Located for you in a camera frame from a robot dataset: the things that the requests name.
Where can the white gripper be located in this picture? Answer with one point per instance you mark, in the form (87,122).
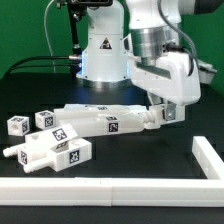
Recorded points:
(168,79)

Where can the white chair seat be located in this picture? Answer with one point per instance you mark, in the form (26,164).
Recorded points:
(34,154)

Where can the white cube nut front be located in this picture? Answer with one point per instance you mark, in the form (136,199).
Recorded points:
(18,125)

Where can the white cube nut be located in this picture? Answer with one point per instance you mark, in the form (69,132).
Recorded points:
(44,119)
(18,125)

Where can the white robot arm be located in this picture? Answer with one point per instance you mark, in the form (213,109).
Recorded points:
(150,52)

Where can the white long chair back bar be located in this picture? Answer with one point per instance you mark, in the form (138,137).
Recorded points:
(105,125)

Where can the white rear chair bar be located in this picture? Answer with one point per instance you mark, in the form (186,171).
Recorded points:
(77,111)

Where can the white L-shaped fence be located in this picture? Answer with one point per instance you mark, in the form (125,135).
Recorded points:
(206,192)

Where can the white cube nut left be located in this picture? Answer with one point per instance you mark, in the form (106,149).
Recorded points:
(44,119)

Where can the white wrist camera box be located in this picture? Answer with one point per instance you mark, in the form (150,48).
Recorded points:
(206,72)

